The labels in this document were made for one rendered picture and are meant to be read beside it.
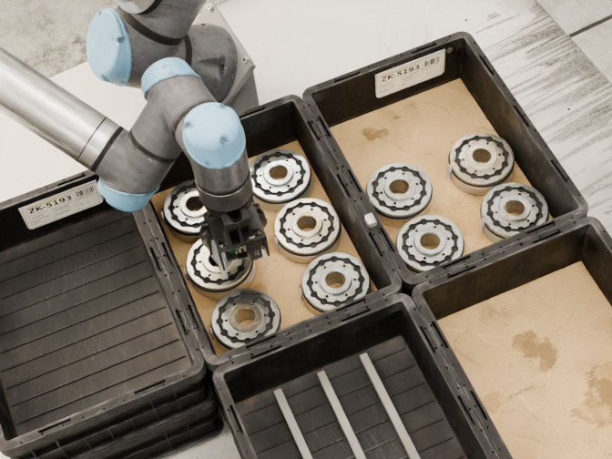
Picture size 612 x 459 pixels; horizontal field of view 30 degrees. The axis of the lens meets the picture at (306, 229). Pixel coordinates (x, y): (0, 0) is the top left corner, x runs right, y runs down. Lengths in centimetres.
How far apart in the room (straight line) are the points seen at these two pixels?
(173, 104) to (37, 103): 19
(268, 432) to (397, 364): 21
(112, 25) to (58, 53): 142
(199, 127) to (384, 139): 51
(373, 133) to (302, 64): 33
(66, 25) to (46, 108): 175
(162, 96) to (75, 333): 43
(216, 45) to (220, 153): 53
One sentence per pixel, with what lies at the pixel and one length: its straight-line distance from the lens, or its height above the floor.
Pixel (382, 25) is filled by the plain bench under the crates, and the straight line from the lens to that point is 223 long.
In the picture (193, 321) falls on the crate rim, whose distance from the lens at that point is 162.
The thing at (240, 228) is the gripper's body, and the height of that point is 100.
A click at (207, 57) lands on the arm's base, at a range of 194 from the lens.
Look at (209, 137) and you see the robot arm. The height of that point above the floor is 121.
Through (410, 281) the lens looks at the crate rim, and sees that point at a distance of 162.
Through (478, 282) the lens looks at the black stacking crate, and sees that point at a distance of 167.
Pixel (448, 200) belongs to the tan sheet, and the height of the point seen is 83.
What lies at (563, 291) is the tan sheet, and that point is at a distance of 175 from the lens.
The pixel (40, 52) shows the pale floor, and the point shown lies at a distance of 328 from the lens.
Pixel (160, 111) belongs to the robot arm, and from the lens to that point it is 153.
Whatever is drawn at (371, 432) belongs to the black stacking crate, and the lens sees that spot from 163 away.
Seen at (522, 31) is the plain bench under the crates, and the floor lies 70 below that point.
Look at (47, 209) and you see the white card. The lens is 182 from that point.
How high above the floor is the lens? 233
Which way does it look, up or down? 57 degrees down
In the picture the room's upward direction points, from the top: 8 degrees counter-clockwise
